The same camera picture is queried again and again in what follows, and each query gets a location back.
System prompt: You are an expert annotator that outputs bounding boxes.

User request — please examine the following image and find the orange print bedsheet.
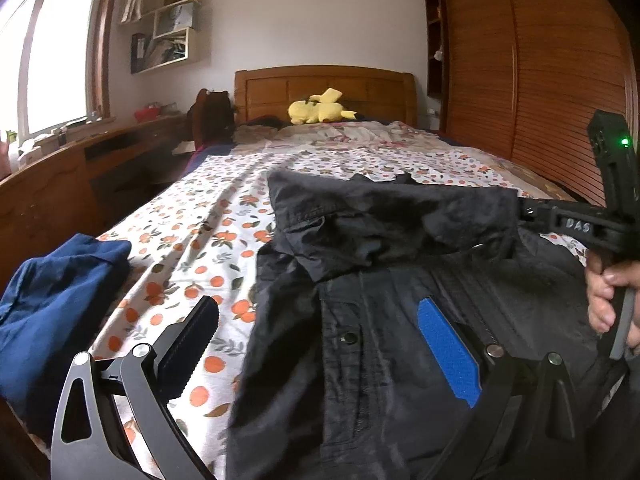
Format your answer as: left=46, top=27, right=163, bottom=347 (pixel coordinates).
left=87, top=121, right=591, bottom=480

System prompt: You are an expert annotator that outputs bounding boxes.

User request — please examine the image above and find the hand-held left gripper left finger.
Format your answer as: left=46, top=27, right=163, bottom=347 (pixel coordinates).
left=50, top=296, right=221, bottom=480

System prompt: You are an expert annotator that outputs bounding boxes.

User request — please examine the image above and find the yellow plush toy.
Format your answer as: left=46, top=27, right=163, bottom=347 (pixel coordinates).
left=287, top=88, right=359, bottom=126

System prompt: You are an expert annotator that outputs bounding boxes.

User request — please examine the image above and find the person's right hand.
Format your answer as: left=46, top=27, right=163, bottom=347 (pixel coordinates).
left=585, top=249, right=640, bottom=350

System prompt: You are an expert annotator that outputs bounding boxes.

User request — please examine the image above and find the white wall shelf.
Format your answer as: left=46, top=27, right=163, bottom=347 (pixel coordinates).
left=118, top=0, right=202, bottom=76

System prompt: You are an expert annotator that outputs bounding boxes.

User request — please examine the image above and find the dark blue garment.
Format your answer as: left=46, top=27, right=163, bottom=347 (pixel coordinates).
left=0, top=232, right=133, bottom=438

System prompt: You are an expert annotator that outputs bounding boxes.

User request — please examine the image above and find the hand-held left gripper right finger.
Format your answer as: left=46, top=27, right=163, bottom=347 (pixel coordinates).
left=416, top=297, right=601, bottom=480

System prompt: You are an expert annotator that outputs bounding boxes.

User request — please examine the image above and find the wooden slatted wardrobe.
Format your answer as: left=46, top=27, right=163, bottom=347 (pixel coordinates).
left=424, top=0, right=640, bottom=207

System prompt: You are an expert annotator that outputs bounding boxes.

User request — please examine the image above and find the window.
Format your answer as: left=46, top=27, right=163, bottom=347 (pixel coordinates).
left=0, top=0, right=118, bottom=148

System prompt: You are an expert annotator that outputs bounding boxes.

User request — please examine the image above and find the floral quilt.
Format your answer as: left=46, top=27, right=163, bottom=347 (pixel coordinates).
left=234, top=120, right=453, bottom=151

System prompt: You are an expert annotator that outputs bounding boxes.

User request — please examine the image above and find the wooden desk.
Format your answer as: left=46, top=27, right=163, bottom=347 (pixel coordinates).
left=0, top=111, right=195, bottom=283

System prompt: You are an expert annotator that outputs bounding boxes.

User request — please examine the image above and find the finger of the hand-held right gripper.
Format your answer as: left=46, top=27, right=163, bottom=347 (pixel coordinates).
left=516, top=198, right=560, bottom=233

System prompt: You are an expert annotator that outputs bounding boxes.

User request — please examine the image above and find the wooden headboard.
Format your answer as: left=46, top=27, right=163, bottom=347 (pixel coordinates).
left=234, top=65, right=418, bottom=127

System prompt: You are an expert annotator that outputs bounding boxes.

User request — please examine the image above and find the black jacket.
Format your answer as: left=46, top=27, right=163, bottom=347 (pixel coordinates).
left=225, top=166, right=632, bottom=480

